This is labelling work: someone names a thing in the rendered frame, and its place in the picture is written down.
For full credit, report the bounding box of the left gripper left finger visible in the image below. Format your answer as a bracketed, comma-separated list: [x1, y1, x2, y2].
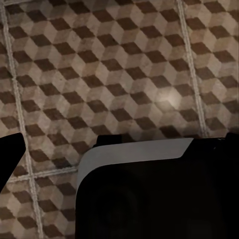
[0, 132, 26, 192]

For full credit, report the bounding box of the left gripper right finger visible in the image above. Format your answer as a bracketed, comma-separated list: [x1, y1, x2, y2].
[223, 132, 239, 173]

